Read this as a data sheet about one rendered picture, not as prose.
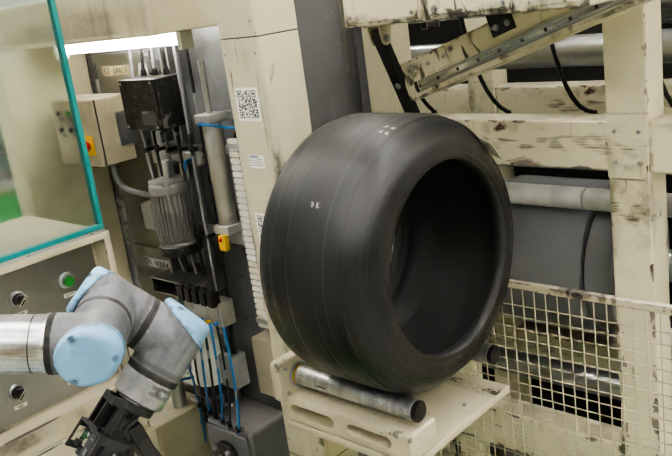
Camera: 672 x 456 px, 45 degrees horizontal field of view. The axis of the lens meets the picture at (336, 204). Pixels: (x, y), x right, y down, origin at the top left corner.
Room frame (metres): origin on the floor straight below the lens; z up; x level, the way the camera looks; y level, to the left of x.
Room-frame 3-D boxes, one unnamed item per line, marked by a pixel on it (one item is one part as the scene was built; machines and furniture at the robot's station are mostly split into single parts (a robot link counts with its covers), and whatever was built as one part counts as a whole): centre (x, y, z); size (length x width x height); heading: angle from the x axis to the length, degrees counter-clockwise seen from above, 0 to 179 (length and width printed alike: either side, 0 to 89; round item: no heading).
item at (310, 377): (1.58, 0.01, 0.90); 0.35 x 0.05 x 0.05; 46
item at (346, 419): (1.58, 0.02, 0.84); 0.36 x 0.09 x 0.06; 46
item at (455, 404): (1.68, -0.08, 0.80); 0.37 x 0.36 x 0.02; 136
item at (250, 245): (1.89, 0.20, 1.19); 0.05 x 0.04 x 0.48; 136
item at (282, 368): (1.81, 0.05, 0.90); 0.40 x 0.03 x 0.10; 136
